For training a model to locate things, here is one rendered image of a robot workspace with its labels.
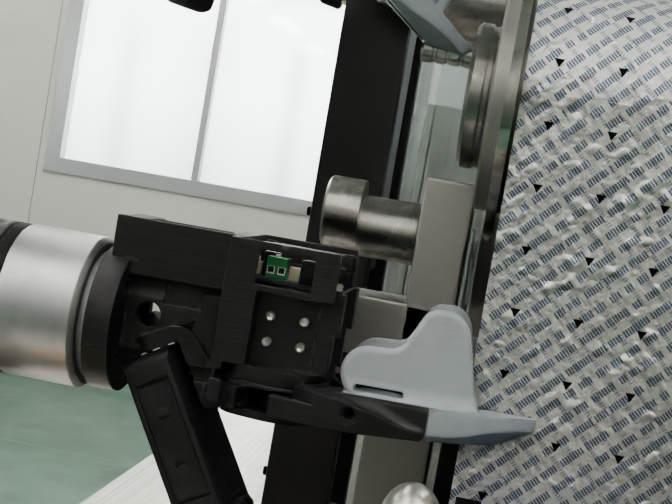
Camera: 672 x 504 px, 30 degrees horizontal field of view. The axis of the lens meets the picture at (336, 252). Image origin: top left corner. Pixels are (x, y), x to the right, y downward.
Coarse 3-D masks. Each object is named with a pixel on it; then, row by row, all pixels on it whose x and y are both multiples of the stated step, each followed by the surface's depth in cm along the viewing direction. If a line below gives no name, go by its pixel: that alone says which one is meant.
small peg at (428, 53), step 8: (424, 48) 65; (432, 48) 65; (440, 48) 65; (472, 48) 64; (424, 56) 65; (432, 56) 65; (440, 56) 65; (448, 56) 65; (456, 56) 65; (464, 56) 64; (456, 64) 65; (464, 64) 65
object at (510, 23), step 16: (512, 0) 61; (512, 16) 60; (512, 32) 60; (528, 32) 59; (512, 48) 59; (528, 48) 59; (496, 64) 59; (496, 80) 59; (496, 96) 59; (496, 112) 59; (496, 128) 59; (512, 128) 59; (496, 144) 60; (480, 160) 60; (480, 176) 61; (480, 192) 62; (480, 208) 64
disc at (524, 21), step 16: (528, 0) 58; (528, 16) 58; (512, 64) 57; (512, 80) 57; (512, 96) 57; (512, 112) 57; (496, 160) 58; (496, 176) 59; (496, 192) 59; (496, 208) 60
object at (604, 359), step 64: (512, 192) 58; (512, 256) 59; (576, 256) 58; (640, 256) 58; (512, 320) 59; (576, 320) 58; (640, 320) 58; (512, 384) 59; (576, 384) 58; (640, 384) 58; (512, 448) 59; (576, 448) 58; (640, 448) 58
